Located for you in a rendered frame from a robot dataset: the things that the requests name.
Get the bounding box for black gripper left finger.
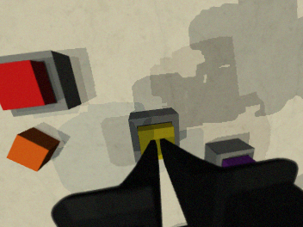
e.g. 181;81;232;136
51;140;163;227

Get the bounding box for orange block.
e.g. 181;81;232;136
7;127;60;171

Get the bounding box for yellow button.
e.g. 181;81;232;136
128;107;180;163

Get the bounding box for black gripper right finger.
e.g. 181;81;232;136
160;138;298;227

